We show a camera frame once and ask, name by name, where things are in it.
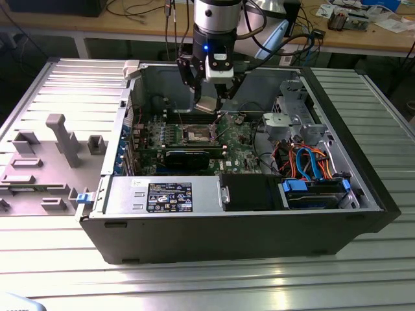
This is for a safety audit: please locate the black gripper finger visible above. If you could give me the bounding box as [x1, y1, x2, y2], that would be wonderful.
[215, 75, 244, 108]
[176, 54, 204, 107]

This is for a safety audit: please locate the silver CPU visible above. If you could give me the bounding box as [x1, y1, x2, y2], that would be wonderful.
[195, 96, 219, 115]

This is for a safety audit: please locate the metal socket cover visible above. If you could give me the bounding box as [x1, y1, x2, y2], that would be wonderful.
[209, 111, 233, 145]

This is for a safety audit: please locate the metal wire locking lever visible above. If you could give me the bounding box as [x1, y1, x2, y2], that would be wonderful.
[174, 100, 187, 130]

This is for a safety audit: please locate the green motherboard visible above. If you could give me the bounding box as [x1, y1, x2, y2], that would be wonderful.
[131, 109, 262, 178]

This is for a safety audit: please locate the green RAM stick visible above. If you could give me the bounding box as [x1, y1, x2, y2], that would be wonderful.
[165, 144, 226, 156]

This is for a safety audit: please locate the silver metal drive cage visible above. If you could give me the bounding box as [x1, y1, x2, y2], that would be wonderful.
[261, 78, 329, 145]

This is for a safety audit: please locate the black graphics card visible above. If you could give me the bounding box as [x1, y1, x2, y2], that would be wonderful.
[163, 148, 211, 172]

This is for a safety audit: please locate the black upright box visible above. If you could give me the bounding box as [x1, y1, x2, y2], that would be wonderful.
[282, 0, 302, 37]

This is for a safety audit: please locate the black rating label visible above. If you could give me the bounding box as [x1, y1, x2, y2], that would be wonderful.
[147, 182, 193, 214]

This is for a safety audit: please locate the wooden desk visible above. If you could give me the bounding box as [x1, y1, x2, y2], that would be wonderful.
[0, 0, 415, 60]

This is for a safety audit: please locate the white paper sheet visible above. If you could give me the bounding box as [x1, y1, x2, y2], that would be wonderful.
[316, 3, 335, 19]

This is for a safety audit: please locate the copper finned heat sink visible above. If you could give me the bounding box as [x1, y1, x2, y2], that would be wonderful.
[327, 8, 350, 32]

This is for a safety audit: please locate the silver power supply unit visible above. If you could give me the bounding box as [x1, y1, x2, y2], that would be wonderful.
[102, 176, 225, 215]

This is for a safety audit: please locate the hard disk in blue carrier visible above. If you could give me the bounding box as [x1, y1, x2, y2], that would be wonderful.
[278, 177, 352, 211]

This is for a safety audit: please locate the silver electronic module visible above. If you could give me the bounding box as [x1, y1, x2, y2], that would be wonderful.
[346, 11, 371, 32]

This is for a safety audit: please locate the black PC case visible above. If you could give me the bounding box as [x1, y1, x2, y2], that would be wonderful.
[75, 57, 402, 266]

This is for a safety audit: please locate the black equipment case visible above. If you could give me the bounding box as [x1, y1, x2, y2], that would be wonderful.
[5, 0, 108, 19]

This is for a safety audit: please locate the blue cardboard box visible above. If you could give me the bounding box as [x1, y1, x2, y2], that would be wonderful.
[361, 0, 403, 10]

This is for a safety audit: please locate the grey parts rack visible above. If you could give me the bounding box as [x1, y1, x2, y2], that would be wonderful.
[0, 113, 110, 217]

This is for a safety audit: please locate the white paper stack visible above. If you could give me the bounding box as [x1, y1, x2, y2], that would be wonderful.
[374, 17, 412, 34]

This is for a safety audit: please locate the white rounded object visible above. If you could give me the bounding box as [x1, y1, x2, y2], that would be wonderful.
[0, 292, 45, 311]

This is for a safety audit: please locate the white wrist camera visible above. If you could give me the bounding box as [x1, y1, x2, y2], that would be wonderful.
[204, 52, 235, 84]

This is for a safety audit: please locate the black hanging cable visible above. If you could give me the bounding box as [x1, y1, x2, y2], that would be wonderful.
[164, 0, 172, 62]

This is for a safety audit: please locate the black cable loop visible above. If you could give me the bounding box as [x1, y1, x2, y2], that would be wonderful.
[252, 119, 281, 178]

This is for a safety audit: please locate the red wire bundle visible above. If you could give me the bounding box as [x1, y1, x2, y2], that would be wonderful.
[272, 141, 294, 174]

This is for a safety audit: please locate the thin blue cable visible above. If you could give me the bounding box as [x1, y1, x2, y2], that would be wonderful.
[306, 30, 316, 59]

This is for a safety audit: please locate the blue flat cable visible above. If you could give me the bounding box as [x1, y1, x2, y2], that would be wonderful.
[295, 145, 326, 182]

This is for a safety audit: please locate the orange wire bundle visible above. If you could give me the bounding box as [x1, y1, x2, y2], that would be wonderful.
[311, 147, 335, 181]

